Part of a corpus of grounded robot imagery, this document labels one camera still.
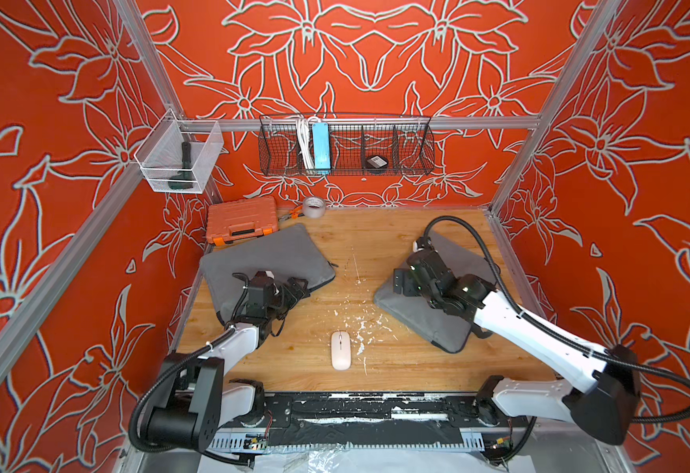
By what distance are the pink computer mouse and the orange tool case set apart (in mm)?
465

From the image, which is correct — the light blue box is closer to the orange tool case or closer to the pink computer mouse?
the orange tool case

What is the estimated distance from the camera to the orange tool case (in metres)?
1.08

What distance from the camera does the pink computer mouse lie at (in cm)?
81
